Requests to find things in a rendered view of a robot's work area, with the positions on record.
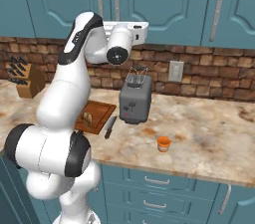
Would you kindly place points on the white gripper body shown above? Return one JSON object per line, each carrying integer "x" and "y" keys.
{"x": 141, "y": 35}

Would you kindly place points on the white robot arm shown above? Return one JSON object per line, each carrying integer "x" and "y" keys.
{"x": 63, "y": 102}

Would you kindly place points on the brown wooden cutting board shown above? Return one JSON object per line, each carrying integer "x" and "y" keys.
{"x": 99, "y": 113}

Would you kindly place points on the tan bread piece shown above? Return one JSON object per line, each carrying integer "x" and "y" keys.
{"x": 88, "y": 119}

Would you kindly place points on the orange jam jar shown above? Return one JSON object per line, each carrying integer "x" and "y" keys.
{"x": 163, "y": 144}

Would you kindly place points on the teal base cabinet door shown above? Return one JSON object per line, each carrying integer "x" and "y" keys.
{"x": 240, "y": 206}
{"x": 13, "y": 198}

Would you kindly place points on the grey toaster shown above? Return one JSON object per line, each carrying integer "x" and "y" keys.
{"x": 135, "y": 100}

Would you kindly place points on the wooden knife block with knives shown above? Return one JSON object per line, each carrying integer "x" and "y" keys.
{"x": 30, "y": 83}

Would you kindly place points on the teal drawer front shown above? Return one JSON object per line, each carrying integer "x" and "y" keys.
{"x": 186, "y": 206}
{"x": 186, "y": 183}
{"x": 123, "y": 214}

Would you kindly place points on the grey wall socket plate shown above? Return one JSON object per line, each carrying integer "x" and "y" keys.
{"x": 176, "y": 71}

